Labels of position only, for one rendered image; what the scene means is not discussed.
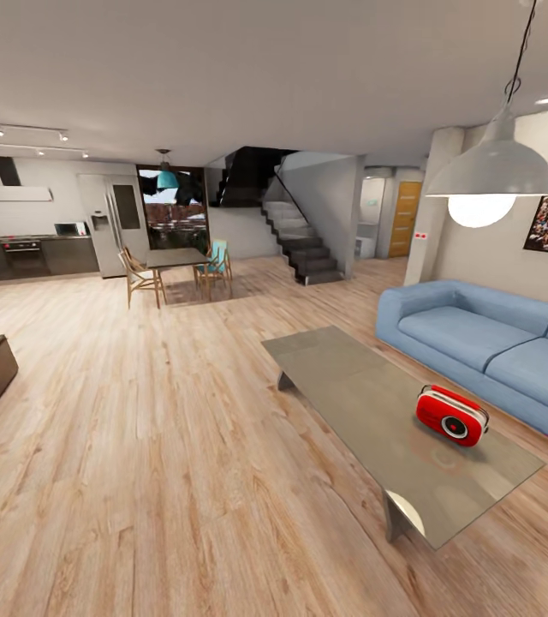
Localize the radio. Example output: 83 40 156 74
416 386 488 448

